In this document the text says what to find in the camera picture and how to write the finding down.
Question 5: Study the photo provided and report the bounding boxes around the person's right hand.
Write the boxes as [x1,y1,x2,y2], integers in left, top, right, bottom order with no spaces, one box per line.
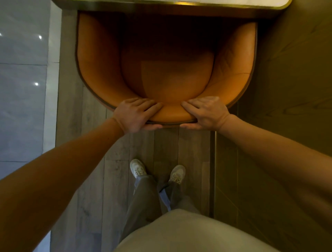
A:
[179,96,231,132]

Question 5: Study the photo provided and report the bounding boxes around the person's left hand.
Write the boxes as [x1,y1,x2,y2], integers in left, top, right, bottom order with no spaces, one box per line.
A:
[112,97,164,135]

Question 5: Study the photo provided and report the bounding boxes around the orange leather tub chair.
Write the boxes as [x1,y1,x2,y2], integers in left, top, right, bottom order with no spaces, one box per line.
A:
[75,11,258,128]

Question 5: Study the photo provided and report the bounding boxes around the person's right forearm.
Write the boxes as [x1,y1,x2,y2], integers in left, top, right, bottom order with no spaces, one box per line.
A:
[219,114,332,230]

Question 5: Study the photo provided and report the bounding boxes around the person's left forearm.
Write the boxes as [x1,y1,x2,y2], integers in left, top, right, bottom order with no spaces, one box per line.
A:
[0,117,125,252]

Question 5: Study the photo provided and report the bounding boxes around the white sneaker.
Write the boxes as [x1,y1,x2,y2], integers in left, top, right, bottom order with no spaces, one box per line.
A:
[130,159,148,179]
[169,165,186,185]

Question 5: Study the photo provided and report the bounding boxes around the grey trousers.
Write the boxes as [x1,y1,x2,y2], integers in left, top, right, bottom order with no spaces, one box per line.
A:
[119,174,202,242]

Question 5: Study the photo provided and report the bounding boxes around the white table with gold rim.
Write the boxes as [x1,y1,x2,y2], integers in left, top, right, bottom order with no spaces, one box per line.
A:
[51,0,293,19]

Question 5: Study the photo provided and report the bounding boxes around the light grey shirt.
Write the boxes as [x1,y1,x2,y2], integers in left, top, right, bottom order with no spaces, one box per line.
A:
[113,209,282,252]

